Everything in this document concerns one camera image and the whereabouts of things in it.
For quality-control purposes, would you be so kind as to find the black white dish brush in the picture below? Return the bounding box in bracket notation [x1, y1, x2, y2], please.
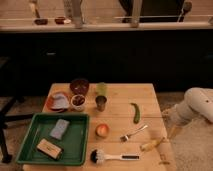
[90, 149, 140, 164]

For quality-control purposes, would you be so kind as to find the dark red bowl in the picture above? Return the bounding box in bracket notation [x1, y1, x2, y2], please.
[70, 78, 89, 95]

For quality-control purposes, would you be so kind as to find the yellow banana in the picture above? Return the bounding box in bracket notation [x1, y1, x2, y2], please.
[140, 138, 164, 152]

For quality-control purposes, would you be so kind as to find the dark bowl on shelf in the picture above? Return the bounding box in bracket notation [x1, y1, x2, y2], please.
[34, 19, 48, 25]

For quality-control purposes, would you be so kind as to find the small white bowl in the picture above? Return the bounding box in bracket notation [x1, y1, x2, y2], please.
[71, 94, 85, 111]

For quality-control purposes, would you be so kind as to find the green chili pepper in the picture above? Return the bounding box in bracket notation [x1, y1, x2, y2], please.
[130, 103, 141, 124]

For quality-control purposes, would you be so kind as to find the green plastic tray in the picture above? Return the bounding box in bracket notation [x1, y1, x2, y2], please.
[16, 113, 89, 166]

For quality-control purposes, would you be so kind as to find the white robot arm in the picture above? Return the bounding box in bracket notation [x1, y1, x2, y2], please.
[164, 87, 213, 139]

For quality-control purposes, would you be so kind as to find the brown bowl on shelf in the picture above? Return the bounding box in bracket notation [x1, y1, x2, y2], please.
[54, 17, 66, 25]

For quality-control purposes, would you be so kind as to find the grey sponge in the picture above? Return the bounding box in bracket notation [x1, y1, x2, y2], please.
[50, 119, 69, 140]

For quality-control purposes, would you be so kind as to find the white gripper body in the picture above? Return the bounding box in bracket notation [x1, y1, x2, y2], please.
[162, 103, 191, 126]

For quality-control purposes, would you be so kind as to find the orange plate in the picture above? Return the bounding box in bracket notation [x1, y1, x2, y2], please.
[46, 92, 70, 112]

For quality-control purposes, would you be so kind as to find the wooden block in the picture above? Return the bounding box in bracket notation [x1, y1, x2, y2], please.
[36, 139, 63, 160]

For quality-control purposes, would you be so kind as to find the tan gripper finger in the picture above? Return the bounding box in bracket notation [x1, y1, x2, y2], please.
[168, 125, 182, 139]

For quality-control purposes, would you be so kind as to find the green plastic cup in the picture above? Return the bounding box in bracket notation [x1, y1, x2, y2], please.
[96, 82, 107, 96]

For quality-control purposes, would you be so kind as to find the grey cloth on plate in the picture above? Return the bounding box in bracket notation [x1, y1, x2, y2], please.
[51, 93, 69, 110]

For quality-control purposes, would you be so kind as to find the silver fork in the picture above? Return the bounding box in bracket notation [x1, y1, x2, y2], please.
[120, 125, 148, 142]

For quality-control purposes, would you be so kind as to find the black chair frame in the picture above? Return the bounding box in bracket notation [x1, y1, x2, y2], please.
[0, 56, 34, 164]

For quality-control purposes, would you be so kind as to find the peach fruit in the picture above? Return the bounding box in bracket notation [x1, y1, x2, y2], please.
[95, 124, 109, 138]

